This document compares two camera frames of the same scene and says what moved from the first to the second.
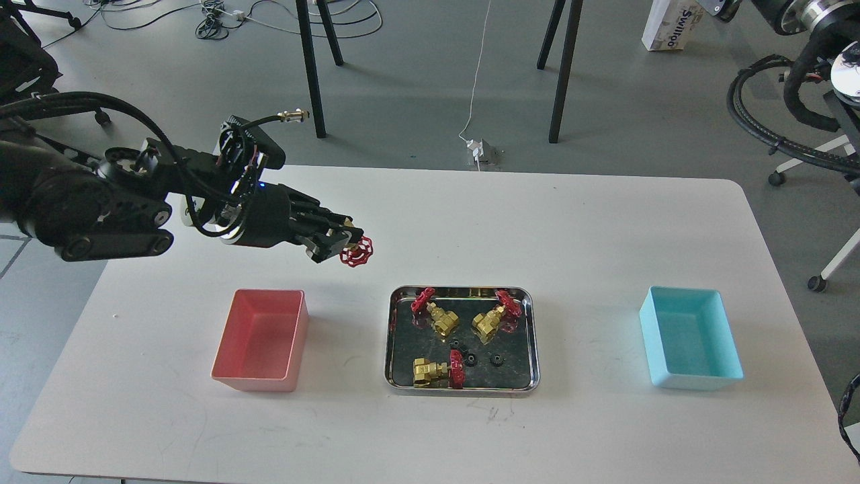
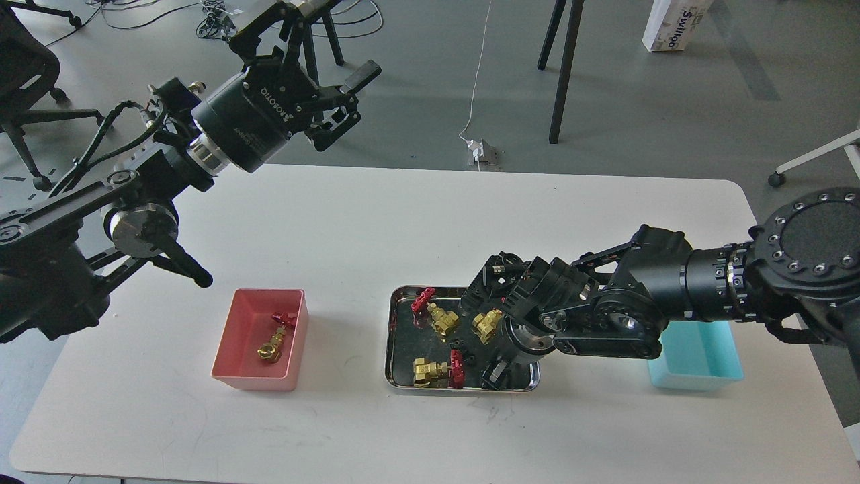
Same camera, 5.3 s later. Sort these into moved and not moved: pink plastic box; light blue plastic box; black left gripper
Moved: black left gripper
Not moved: light blue plastic box; pink plastic box
